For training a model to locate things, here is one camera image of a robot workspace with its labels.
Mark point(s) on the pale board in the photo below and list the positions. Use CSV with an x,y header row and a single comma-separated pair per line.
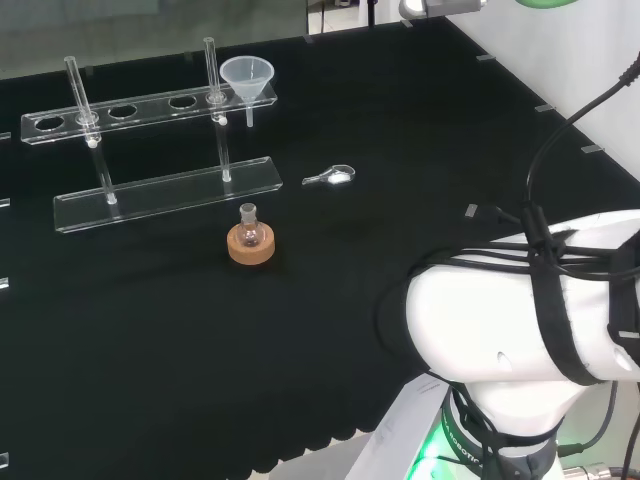
x,y
125,30

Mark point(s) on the clear acrylic funnel stand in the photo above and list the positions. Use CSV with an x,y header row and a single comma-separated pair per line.
x,y
165,192

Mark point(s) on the black tripod pole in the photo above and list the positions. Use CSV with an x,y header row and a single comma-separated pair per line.
x,y
371,11

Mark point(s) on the glass weighing funnel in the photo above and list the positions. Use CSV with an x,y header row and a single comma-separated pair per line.
x,y
339,177

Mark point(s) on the black bench cloth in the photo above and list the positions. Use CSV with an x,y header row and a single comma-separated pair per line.
x,y
200,340

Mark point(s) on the small round-bottom glass flask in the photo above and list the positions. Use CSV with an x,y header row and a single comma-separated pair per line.
x,y
248,235

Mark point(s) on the translucent plastic funnel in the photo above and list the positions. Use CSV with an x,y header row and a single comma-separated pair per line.
x,y
246,80

